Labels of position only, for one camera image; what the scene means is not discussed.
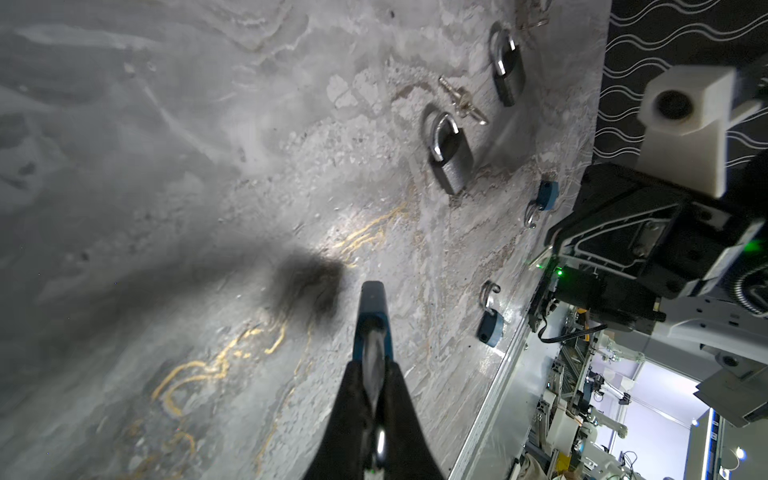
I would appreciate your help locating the blue padlock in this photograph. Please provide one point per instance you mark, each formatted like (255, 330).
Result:
(490, 329)
(545, 200)
(373, 340)

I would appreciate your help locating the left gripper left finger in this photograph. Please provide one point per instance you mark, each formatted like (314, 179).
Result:
(344, 443)

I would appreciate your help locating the black padlock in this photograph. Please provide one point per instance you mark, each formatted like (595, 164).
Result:
(509, 74)
(449, 152)

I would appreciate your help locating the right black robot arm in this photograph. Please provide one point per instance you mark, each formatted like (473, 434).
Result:
(728, 324)

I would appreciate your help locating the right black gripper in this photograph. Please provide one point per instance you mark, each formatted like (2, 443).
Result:
(672, 240)

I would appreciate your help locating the loose silver key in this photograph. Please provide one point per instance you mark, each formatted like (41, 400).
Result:
(462, 100)

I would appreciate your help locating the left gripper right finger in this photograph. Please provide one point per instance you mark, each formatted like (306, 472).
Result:
(407, 454)

